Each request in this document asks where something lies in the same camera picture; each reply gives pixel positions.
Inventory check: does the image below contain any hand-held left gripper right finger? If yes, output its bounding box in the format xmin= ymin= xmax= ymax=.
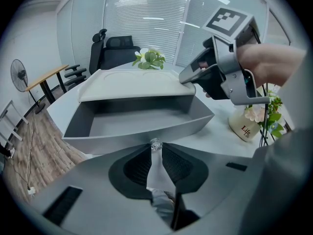
xmin=161 ymin=142 xmax=210 ymax=231

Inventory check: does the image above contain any right hand-held gripper camera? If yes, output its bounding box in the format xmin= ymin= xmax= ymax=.
xmin=202 ymin=37 xmax=215 ymax=49

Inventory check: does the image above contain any black high-back office chair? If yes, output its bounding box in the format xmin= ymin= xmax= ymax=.
xmin=64 ymin=28 xmax=108 ymax=88

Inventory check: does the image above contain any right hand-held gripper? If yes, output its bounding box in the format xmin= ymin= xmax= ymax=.
xmin=179 ymin=7 xmax=270 ymax=106

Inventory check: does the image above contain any white plastic tray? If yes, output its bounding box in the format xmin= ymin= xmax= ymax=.
xmin=77 ymin=69 xmax=197 ymax=102

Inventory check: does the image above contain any person's right forearm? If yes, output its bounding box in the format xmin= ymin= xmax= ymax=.
xmin=236 ymin=43 xmax=308 ymax=88

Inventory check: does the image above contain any cream vase with pink flowers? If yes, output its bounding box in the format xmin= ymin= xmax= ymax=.
xmin=228 ymin=89 xmax=286 ymax=146

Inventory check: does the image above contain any small white side table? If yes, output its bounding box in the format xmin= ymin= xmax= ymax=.
xmin=0 ymin=99 xmax=29 ymax=148

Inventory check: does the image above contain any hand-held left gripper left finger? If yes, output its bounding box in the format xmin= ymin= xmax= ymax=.
xmin=108 ymin=143 xmax=153 ymax=201

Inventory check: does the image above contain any pale floor cable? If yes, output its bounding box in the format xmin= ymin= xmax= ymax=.
xmin=12 ymin=121 xmax=34 ymax=193

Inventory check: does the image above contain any black standing fan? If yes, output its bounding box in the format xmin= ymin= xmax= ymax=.
xmin=10 ymin=59 xmax=47 ymax=115

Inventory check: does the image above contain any black mesh office chair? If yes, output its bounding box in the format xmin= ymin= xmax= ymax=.
xmin=101 ymin=35 xmax=142 ymax=71

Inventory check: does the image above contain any small white-flowered potted plant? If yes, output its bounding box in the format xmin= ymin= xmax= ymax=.
xmin=132 ymin=47 xmax=167 ymax=71

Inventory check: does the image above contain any grey storage box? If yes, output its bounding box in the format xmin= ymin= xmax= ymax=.
xmin=61 ymin=94 xmax=216 ymax=156

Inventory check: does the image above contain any round wooden table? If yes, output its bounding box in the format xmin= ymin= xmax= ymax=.
xmin=25 ymin=64 xmax=69 ymax=105

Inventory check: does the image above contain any person's grey shirt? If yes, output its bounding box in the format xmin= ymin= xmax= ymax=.
xmin=151 ymin=188 xmax=176 ymax=227

